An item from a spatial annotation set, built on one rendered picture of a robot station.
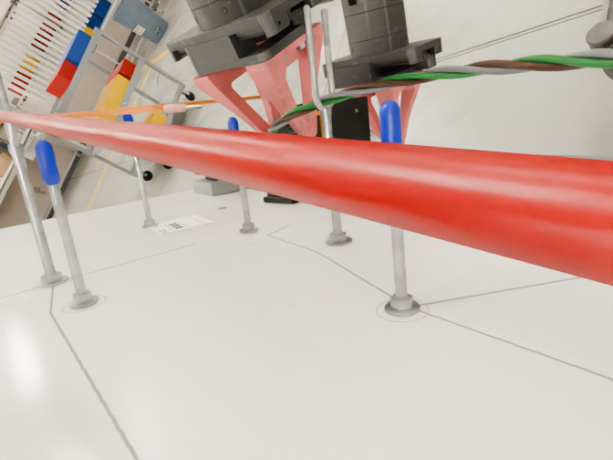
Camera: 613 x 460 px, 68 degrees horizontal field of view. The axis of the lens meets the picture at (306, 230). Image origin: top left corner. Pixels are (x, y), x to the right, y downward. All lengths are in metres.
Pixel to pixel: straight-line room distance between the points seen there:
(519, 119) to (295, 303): 1.64
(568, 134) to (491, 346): 1.54
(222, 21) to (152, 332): 0.20
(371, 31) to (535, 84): 1.45
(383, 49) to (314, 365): 0.34
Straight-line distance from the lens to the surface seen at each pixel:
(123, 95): 4.36
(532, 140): 1.74
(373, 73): 0.46
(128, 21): 7.28
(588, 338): 0.19
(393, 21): 0.46
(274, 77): 0.31
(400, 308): 0.20
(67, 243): 0.26
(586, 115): 1.72
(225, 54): 0.32
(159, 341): 0.21
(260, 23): 0.29
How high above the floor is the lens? 1.33
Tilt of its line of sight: 36 degrees down
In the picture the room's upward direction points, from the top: 62 degrees counter-clockwise
